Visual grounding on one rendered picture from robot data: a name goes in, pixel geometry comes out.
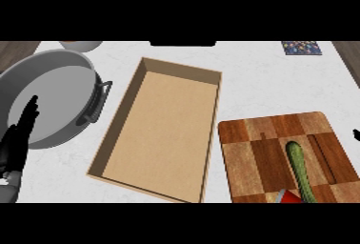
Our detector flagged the cardboard box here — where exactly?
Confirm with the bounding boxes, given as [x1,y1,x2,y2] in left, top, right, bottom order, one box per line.
[85,56,224,204]

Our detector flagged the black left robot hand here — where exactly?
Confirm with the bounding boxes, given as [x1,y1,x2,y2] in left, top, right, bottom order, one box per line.
[0,94,41,174]

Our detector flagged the grey bowl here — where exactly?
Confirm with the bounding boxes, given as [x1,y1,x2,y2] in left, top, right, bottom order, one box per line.
[57,41,104,53]

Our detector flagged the wooden cutting board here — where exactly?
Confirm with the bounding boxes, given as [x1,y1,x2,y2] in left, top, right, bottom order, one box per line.
[216,111,360,204]

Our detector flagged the red knife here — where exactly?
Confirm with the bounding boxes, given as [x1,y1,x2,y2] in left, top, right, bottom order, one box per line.
[274,189,306,204]

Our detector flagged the green squash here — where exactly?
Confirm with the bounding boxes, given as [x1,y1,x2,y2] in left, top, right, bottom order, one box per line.
[284,141,317,203]

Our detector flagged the grey metal pot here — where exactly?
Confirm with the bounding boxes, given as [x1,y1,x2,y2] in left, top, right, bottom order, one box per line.
[0,49,113,150]

